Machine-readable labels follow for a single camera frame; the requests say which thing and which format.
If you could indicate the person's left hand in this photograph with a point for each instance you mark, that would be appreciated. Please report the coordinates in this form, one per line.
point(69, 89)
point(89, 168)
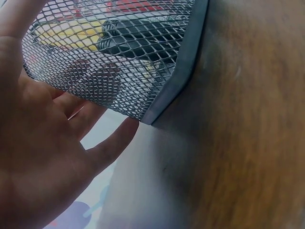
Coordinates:
point(35, 148)

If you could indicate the person's left thumb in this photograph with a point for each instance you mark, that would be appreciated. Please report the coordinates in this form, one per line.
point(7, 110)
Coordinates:
point(19, 16)

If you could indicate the person's left fingers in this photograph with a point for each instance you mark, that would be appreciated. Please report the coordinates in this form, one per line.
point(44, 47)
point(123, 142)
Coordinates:
point(55, 92)

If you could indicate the grey metal mesh basket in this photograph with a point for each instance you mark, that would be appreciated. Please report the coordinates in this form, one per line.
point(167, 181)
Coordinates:
point(133, 90)

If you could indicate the yellow object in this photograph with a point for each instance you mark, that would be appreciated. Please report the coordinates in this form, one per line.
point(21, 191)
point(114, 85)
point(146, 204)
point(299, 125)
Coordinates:
point(69, 35)

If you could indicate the black ribbed object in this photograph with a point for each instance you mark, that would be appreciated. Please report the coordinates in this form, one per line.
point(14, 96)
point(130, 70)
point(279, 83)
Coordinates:
point(143, 40)

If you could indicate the red object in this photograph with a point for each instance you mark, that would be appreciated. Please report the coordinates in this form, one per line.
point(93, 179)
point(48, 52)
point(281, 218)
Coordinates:
point(147, 6)

